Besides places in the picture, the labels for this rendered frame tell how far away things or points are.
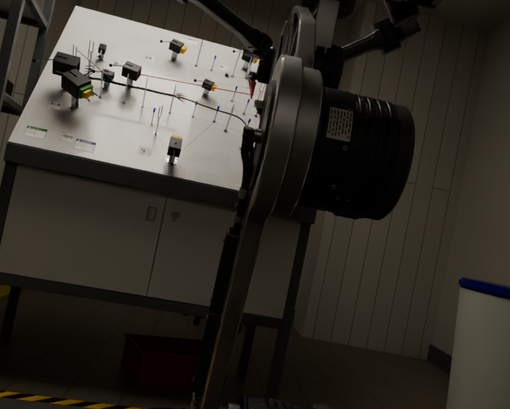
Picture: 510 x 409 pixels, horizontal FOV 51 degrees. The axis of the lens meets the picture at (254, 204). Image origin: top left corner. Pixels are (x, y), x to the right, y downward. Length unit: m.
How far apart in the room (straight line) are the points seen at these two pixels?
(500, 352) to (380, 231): 1.97
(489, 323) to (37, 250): 1.80
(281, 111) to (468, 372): 1.96
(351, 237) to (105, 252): 2.42
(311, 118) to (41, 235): 1.55
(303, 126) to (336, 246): 3.41
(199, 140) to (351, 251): 2.16
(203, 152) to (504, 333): 1.41
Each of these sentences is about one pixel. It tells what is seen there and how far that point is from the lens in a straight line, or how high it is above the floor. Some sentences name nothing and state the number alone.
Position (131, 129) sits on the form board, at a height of 1.03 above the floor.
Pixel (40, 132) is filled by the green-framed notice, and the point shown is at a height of 0.93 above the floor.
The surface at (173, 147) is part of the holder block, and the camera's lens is 2.01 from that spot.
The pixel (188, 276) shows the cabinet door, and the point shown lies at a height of 0.51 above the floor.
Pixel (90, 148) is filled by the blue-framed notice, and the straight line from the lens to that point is 2.09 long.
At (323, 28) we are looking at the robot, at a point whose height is 1.22.
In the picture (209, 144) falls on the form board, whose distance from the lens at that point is 2.22.
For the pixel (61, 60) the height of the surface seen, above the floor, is 1.23.
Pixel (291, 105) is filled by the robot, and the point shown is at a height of 0.91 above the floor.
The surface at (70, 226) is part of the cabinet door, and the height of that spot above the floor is 0.61.
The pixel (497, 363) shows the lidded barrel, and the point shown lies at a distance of 2.43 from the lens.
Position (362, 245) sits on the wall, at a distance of 4.13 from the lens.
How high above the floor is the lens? 0.75
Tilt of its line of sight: 2 degrees up
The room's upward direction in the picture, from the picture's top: 11 degrees clockwise
